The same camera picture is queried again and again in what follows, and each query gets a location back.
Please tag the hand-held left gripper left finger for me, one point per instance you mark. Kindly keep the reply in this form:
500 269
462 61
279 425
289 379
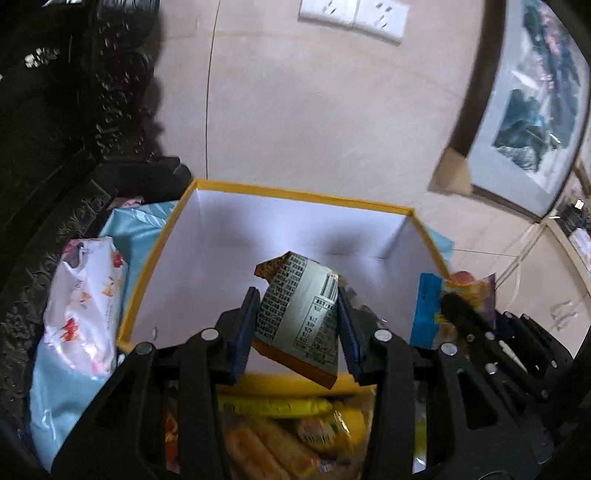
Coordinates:
244 332

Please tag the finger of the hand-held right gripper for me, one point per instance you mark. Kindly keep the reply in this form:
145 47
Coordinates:
457 310

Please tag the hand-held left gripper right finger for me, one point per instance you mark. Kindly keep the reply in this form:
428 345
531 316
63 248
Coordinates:
348 332

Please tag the blue snack packet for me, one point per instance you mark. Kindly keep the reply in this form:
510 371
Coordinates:
427 304

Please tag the orange and silver snack packet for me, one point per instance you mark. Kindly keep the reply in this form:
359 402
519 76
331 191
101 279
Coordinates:
300 318

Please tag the yellow cardboard box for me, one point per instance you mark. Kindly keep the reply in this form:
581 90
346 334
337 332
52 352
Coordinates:
286 221

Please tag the orange red round object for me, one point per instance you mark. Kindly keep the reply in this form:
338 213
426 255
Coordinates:
461 278

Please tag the yellow banana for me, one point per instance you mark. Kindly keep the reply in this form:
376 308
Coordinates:
272 406

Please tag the round orange label snack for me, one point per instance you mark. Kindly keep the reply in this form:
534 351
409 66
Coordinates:
316 431

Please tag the beige stick snack packet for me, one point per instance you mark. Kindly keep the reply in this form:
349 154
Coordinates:
263 447

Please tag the cardboard corner protector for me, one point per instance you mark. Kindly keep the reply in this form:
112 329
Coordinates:
452 173

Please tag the white floral tissue pack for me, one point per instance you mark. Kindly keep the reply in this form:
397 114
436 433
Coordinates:
83 314

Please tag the pink cloth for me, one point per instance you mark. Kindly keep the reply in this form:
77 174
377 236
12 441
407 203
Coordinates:
127 201

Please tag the light blue table cloth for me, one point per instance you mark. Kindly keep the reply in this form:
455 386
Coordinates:
60 406

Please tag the framed ink painting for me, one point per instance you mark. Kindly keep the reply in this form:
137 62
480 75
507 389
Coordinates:
531 115

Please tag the dark carved wooden furniture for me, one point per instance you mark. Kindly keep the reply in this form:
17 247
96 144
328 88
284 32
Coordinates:
55 138

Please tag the white wall socket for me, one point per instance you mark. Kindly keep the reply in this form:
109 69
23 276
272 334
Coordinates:
381 18
328 9

